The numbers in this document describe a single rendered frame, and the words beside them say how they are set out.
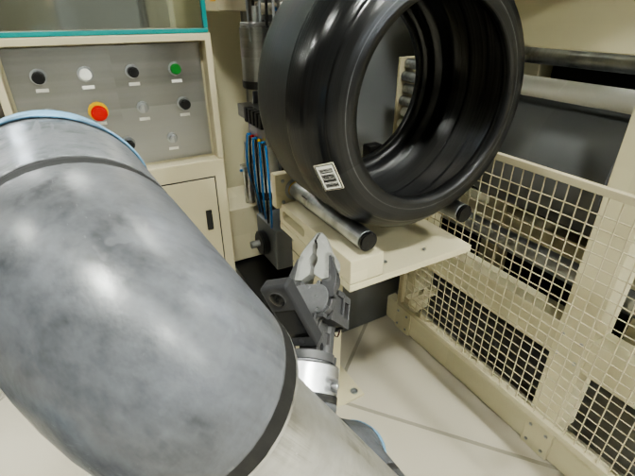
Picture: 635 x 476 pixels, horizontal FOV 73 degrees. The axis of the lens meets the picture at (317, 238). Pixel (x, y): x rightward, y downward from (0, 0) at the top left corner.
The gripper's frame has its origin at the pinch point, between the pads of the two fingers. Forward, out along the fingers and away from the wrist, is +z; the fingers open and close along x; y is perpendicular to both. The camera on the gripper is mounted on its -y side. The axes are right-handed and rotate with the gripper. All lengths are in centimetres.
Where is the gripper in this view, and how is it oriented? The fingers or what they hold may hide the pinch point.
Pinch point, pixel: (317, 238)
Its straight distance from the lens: 71.5
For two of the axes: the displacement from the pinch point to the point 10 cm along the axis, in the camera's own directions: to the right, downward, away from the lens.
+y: 4.8, 4.3, 7.7
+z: 1.1, -9.0, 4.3
